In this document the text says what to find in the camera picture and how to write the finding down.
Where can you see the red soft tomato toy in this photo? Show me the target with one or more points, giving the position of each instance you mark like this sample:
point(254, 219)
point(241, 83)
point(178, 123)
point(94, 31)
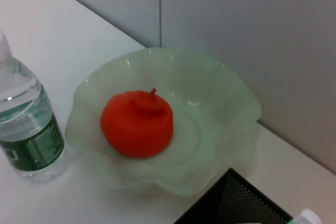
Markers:
point(136, 129)

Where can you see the clear bottle with green label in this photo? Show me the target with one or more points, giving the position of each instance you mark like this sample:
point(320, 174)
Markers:
point(29, 119)

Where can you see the green pen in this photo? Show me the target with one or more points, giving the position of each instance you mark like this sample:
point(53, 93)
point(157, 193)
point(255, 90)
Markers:
point(305, 217)

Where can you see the translucent green fruit bowl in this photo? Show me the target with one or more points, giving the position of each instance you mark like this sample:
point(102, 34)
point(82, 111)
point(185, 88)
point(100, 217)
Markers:
point(210, 119)

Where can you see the black mesh pen holder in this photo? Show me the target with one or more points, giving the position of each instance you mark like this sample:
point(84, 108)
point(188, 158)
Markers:
point(236, 203)

